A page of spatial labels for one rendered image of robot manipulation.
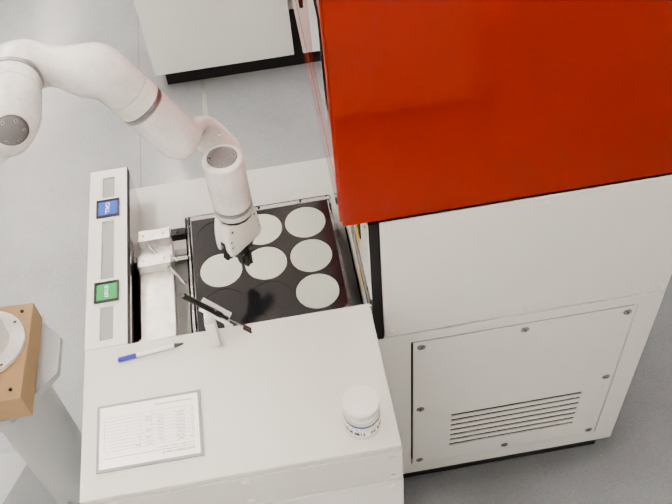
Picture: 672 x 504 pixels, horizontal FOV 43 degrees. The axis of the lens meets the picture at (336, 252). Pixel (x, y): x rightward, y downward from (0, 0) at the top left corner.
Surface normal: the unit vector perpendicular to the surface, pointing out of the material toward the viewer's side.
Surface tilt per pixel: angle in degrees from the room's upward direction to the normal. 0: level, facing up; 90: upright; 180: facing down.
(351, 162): 90
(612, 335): 90
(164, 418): 0
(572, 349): 90
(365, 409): 0
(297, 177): 0
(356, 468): 90
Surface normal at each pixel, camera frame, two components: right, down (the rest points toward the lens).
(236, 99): -0.07, -0.63
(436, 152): 0.15, 0.76
